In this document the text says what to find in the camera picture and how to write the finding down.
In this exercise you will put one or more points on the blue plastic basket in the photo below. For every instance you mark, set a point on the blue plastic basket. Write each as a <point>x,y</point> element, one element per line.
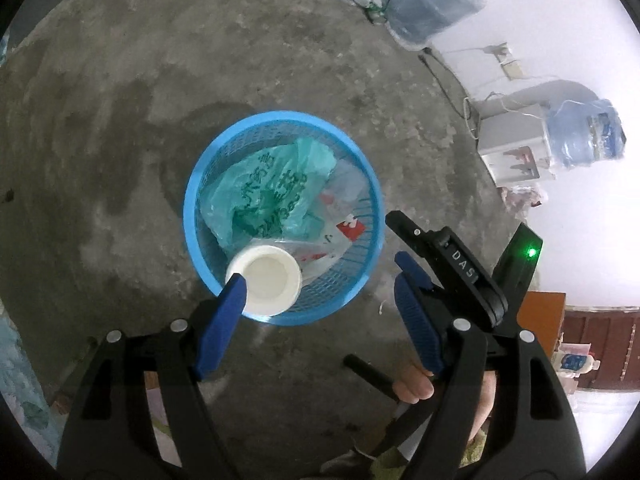
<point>357,265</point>

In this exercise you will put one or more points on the wall socket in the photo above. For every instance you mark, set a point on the wall socket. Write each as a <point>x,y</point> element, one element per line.
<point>510,67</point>

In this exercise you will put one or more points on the person's right hand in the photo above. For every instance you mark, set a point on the person's right hand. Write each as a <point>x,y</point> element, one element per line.
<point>412,385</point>

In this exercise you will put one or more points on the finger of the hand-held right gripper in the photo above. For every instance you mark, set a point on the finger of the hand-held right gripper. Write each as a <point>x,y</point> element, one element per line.
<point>412,267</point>
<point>415,230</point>

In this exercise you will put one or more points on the brown wooden cabinet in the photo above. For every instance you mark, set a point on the brown wooden cabinet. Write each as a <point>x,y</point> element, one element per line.
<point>600,340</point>

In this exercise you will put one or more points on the white water dispenser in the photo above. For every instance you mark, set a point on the white water dispenser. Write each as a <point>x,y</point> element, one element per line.
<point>510,130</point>

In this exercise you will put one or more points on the brown cardboard box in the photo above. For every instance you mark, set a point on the brown cardboard box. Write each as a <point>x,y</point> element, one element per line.
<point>542,315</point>

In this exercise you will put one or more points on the green plastic bag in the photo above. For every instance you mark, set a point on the green plastic bag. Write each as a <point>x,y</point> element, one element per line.
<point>265,195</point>

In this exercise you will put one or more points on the pink printed bag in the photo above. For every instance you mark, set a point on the pink printed bag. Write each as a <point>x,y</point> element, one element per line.
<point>520,197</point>

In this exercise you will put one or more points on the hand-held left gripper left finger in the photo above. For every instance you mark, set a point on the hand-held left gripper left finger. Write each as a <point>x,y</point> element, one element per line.
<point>222,325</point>

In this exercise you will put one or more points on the blue water bottle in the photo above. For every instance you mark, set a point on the blue water bottle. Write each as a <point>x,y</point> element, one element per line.
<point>430,5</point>
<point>585,132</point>

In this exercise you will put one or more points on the green fluffy cloth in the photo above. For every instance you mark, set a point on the green fluffy cloth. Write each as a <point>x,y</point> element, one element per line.
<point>475,452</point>

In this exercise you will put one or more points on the white cup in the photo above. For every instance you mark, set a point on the white cup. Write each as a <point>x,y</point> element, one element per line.
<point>270,280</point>

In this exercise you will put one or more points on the floral blue tablecloth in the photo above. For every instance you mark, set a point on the floral blue tablecloth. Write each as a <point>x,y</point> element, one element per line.
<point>20,385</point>

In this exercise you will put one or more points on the white plastic bag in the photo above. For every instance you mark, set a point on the white plastic bag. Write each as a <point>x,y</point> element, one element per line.
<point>345,185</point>

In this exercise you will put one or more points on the white bottle blue label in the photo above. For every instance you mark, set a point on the white bottle blue label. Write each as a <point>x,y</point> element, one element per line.
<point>575,360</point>

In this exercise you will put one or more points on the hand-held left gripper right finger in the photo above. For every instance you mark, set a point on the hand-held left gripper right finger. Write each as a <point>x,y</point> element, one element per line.
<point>417,325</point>

